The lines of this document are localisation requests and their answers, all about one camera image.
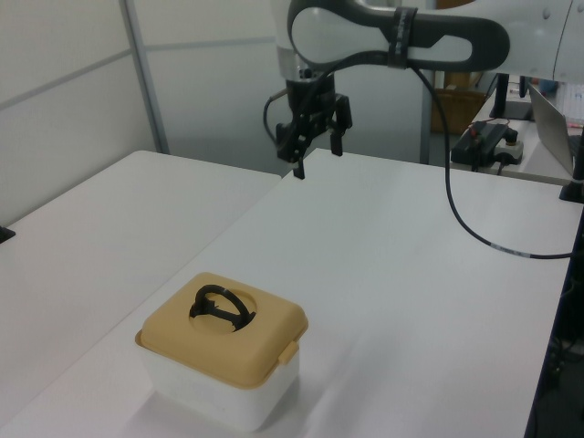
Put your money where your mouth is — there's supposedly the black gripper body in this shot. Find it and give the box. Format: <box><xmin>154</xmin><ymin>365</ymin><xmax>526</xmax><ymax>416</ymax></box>
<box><xmin>286</xmin><ymin>74</ymin><xmax>339</xmax><ymax>130</ymax></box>

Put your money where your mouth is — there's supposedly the tan plastic case lid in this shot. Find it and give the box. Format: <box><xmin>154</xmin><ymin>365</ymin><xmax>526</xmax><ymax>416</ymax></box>
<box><xmin>133</xmin><ymin>271</ymin><xmax>309</xmax><ymax>391</ymax></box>

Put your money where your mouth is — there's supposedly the white plastic tool case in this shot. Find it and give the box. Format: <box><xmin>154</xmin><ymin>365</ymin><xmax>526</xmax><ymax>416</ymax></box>
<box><xmin>137</xmin><ymin>340</ymin><xmax>302</xmax><ymax>433</ymax></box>

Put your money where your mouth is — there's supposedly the brown cardboard box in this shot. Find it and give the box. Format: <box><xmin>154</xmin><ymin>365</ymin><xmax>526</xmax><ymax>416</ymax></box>
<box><xmin>430</xmin><ymin>83</ymin><xmax>488</xmax><ymax>135</ymax></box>

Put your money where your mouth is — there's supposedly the black control box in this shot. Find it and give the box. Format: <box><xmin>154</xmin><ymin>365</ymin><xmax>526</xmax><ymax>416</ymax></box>
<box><xmin>450</xmin><ymin>120</ymin><xmax>515</xmax><ymax>172</ymax></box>

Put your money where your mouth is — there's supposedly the black monitor stand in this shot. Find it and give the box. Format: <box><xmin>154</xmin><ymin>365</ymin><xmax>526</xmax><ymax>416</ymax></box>
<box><xmin>489</xmin><ymin>72</ymin><xmax>534</xmax><ymax>122</ymax></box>

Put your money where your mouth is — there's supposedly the grey emergency stop button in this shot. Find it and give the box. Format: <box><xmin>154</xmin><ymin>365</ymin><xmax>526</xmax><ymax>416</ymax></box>
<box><xmin>495</xmin><ymin>129</ymin><xmax>525</xmax><ymax>166</ymax></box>

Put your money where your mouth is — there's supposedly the grey laptop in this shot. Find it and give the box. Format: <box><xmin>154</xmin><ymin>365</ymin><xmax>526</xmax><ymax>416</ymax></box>
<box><xmin>527</xmin><ymin>80</ymin><xmax>584</xmax><ymax>175</ymax></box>

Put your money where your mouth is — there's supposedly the thin grey cable loop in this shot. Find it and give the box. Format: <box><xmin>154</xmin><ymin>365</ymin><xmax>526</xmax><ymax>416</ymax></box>
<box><xmin>262</xmin><ymin>92</ymin><xmax>294</xmax><ymax>143</ymax></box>

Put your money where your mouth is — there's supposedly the black cable strap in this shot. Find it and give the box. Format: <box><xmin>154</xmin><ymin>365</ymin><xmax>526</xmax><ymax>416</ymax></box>
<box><xmin>386</xmin><ymin>5</ymin><xmax>420</xmax><ymax>70</ymax></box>

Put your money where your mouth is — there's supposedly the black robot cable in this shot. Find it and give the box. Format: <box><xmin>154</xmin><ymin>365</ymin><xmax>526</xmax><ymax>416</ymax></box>
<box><xmin>298</xmin><ymin>54</ymin><xmax>574</xmax><ymax>261</ymax></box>

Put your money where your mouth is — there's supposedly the black mount pole with clamp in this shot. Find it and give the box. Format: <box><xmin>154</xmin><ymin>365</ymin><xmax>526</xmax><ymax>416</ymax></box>
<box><xmin>558</xmin><ymin>130</ymin><xmax>584</xmax><ymax>204</ymax></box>

